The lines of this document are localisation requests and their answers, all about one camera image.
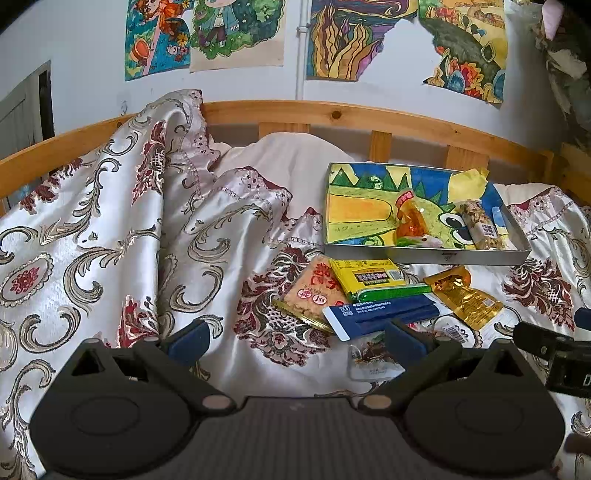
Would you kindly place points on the green sausage stick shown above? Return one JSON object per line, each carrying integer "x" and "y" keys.
{"x": 392, "y": 291}

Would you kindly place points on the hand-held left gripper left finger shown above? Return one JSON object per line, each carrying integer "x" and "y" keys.
{"x": 190, "y": 340}

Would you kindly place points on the white wall pipe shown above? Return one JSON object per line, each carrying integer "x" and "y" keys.
{"x": 301, "y": 50}

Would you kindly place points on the yellow snack packet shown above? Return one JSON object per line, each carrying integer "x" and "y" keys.
{"x": 369, "y": 274}

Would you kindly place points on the wooden bed rail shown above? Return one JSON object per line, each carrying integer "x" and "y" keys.
{"x": 332, "y": 113}

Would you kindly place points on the green cartoon wall drawing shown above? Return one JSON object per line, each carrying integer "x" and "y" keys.
{"x": 235, "y": 32}

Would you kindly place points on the clear nut bar packet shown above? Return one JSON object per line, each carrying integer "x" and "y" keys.
{"x": 480, "y": 226}

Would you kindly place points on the gold foil zigzag-edged packet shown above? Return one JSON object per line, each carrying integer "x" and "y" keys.
{"x": 300, "y": 318}

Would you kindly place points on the blue cartoon wall drawing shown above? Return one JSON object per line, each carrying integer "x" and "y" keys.
{"x": 157, "y": 41}

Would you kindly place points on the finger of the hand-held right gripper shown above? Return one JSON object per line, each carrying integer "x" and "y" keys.
{"x": 584, "y": 318}
{"x": 540, "y": 337}

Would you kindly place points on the colourful landscape wall drawing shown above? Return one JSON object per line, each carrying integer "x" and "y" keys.
{"x": 466, "y": 50}

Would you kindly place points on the dark blue snack packet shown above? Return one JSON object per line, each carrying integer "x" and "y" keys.
{"x": 383, "y": 316}

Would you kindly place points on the gold snack packet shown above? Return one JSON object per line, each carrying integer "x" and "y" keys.
{"x": 466, "y": 297}

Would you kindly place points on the orange snack packet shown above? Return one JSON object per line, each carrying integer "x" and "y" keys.
{"x": 415, "y": 221}

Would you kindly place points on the clear packet with barcode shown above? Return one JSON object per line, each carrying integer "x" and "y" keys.
{"x": 369, "y": 360}

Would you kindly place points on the patterned satin blanket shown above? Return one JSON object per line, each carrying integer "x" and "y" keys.
{"x": 92, "y": 254}

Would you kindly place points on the metal tray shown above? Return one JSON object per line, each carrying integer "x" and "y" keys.
{"x": 443, "y": 256}

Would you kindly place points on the yellow plants wall drawing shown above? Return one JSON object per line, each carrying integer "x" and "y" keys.
{"x": 360, "y": 41}

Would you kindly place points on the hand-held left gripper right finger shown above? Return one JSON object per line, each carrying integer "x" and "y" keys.
{"x": 406, "y": 344}

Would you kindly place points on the cream pillow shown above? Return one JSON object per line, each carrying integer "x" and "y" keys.
{"x": 286, "y": 161}

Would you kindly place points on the colourful drawing sheet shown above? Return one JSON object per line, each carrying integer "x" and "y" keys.
{"x": 360, "y": 207}

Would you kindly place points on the dark hanging cloth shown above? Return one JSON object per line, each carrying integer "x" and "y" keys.
{"x": 570, "y": 69}

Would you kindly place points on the rice cracker packet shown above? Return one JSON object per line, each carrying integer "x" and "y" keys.
{"x": 314, "y": 288}

